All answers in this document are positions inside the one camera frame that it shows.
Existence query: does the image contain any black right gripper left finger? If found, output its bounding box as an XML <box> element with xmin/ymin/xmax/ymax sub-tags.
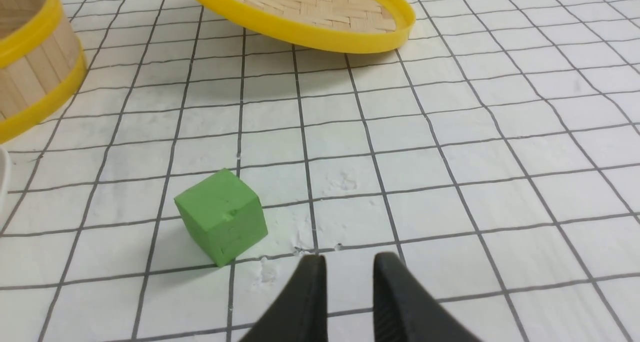
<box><xmin>242</xmin><ymin>255</ymin><xmax>329</xmax><ymax>342</ymax></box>

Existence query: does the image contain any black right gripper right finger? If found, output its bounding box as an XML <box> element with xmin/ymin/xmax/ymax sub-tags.
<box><xmin>373</xmin><ymin>252</ymin><xmax>480</xmax><ymax>342</ymax></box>

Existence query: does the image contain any green cube block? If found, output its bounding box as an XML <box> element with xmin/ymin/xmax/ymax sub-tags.
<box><xmin>174</xmin><ymin>169</ymin><xmax>268</xmax><ymax>268</ymax></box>

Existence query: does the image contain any white grid-pattern tablecloth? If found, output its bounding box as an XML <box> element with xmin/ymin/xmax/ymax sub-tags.
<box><xmin>0</xmin><ymin>0</ymin><xmax>640</xmax><ymax>342</ymax></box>

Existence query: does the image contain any yellow-rimmed bamboo steamer lid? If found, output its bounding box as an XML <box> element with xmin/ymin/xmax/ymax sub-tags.
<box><xmin>197</xmin><ymin>0</ymin><xmax>416</xmax><ymax>54</ymax></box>

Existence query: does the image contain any yellow-rimmed bamboo steamer basket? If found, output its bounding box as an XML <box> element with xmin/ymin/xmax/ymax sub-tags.
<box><xmin>0</xmin><ymin>0</ymin><xmax>88</xmax><ymax>142</ymax></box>

